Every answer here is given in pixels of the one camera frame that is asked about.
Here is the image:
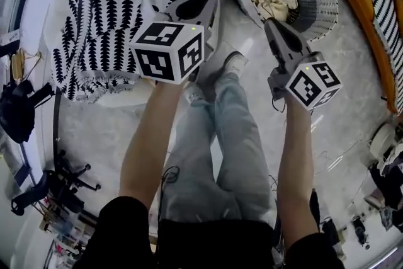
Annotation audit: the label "person's black t-shirt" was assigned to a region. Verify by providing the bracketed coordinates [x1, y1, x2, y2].
[72, 195, 347, 269]

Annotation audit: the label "wooden shelf unit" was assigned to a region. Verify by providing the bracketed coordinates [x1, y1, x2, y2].
[39, 195, 99, 250]

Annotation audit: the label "black cable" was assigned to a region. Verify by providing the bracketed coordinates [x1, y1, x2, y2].
[158, 165, 181, 222]

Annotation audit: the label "person's right shoe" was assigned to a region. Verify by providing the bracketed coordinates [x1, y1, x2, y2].
[222, 52, 248, 77]

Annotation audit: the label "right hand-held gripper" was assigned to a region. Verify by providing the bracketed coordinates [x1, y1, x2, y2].
[264, 20, 343, 112]

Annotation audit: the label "person's left shoe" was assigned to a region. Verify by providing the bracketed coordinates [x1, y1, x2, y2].
[184, 83, 206, 104]

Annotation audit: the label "white round appliance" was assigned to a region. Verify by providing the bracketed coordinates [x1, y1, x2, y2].
[368, 122, 403, 178]

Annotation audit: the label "person's left forearm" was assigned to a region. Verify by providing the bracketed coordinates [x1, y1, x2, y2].
[119, 81, 185, 209]

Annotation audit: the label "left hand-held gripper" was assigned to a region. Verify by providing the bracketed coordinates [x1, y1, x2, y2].
[128, 0, 220, 85]

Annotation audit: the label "person's light blue jeans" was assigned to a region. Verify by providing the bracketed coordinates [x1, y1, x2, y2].
[160, 72, 278, 231]

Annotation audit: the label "person's shoe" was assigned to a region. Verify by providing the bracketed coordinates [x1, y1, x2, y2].
[184, 83, 206, 104]
[222, 52, 248, 77]

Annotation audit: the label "black white patterned throw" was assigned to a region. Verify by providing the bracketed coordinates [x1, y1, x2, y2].
[51, 0, 185, 105]

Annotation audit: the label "person's right forearm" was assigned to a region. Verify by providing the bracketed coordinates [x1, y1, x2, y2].
[276, 100, 317, 236]

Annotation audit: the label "black backpack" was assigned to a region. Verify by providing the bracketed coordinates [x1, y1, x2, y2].
[0, 80, 56, 144]

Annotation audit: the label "orange sofa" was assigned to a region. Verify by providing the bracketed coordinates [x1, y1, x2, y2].
[302, 0, 403, 115]

